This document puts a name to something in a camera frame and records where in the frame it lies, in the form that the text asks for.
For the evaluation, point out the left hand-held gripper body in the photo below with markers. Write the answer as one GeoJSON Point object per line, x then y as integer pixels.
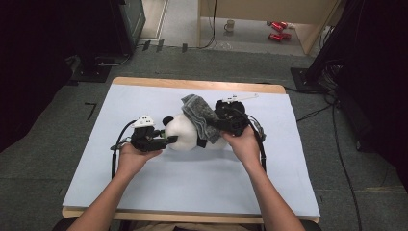
{"type": "Point", "coordinates": [144, 139]}

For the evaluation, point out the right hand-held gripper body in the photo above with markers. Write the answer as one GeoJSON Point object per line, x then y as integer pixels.
{"type": "Point", "coordinates": [232, 118]}

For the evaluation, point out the panda plush toy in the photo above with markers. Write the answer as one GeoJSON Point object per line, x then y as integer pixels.
{"type": "Point", "coordinates": [184, 134]}

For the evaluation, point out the grey knitted cloth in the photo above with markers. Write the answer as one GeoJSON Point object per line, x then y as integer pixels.
{"type": "Point", "coordinates": [200, 115]}

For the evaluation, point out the person's left hand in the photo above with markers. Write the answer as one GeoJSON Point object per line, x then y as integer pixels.
{"type": "Point", "coordinates": [136, 160]}

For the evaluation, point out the person's right hand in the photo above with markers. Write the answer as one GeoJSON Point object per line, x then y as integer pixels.
{"type": "Point", "coordinates": [245, 149]}

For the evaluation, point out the wooden table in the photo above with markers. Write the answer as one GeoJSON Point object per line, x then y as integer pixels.
{"type": "Point", "coordinates": [198, 84]}

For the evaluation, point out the light blue table mat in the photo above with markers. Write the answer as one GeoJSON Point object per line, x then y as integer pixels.
{"type": "Point", "coordinates": [192, 189]}

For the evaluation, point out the black tape corner mark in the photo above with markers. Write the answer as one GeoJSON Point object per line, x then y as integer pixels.
{"type": "Point", "coordinates": [92, 109]}

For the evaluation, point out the black stand base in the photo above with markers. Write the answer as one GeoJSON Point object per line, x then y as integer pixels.
{"type": "Point", "coordinates": [91, 72]}
{"type": "Point", "coordinates": [304, 80]}

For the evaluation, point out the black tape strip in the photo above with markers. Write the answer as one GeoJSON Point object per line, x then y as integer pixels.
{"type": "Point", "coordinates": [146, 45]}
{"type": "Point", "coordinates": [184, 47]}
{"type": "Point", "coordinates": [160, 45]}

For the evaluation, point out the person's beige trousers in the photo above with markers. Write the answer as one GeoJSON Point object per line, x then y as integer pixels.
{"type": "Point", "coordinates": [192, 227]}

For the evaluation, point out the red can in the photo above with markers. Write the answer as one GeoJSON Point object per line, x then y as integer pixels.
{"type": "Point", "coordinates": [284, 24]}
{"type": "Point", "coordinates": [275, 37]}
{"type": "Point", "coordinates": [276, 27]}

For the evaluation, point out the beige mug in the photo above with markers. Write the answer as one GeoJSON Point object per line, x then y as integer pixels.
{"type": "Point", "coordinates": [229, 25]}

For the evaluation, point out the black cabinet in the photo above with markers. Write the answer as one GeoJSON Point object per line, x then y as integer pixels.
{"type": "Point", "coordinates": [128, 25]}

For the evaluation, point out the wooden shelf unit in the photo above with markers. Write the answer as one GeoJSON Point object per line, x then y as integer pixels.
{"type": "Point", "coordinates": [263, 9]}

